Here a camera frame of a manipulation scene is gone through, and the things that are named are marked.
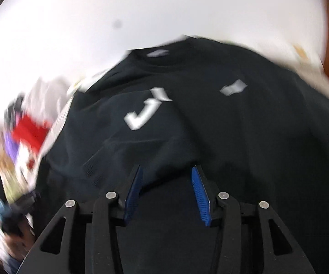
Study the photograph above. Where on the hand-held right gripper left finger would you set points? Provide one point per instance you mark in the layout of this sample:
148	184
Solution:
133	194

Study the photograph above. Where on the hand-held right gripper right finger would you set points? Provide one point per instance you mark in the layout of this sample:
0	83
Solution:
201	197

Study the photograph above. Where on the black sweatshirt with white print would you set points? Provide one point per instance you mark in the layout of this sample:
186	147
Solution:
210	120

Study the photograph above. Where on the purple plush toy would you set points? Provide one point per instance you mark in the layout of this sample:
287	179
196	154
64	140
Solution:
9	145

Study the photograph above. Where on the red shopping bag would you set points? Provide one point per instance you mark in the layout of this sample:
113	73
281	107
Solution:
30	132

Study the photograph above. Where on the white plastic bag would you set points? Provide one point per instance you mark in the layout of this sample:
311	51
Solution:
47	94

